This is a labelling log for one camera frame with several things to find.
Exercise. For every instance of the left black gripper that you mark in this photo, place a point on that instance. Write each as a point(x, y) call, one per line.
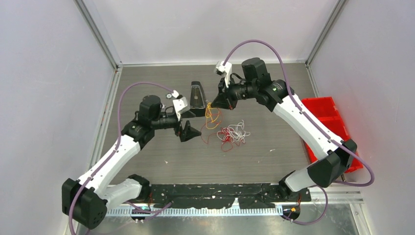
point(186, 133)

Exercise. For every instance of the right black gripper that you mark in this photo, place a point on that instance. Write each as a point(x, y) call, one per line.
point(224, 100)

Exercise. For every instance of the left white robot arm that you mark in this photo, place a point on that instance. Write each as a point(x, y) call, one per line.
point(88, 198)

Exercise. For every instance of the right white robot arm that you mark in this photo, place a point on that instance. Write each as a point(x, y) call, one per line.
point(334, 155)

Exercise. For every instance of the black metronome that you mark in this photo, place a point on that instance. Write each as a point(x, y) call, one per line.
point(198, 100)

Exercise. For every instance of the red plastic bin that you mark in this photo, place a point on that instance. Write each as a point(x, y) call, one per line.
point(324, 109)

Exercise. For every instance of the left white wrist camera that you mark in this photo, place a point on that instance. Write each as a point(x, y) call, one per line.
point(180, 103)

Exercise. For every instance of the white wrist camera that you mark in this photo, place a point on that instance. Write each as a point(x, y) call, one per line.
point(224, 69)
point(180, 103)

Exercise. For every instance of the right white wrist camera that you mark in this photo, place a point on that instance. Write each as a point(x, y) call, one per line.
point(224, 69)

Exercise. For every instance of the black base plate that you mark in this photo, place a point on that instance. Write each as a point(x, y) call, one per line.
point(219, 196)

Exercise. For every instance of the white slotted cable duct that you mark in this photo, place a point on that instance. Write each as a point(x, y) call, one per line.
point(232, 211)

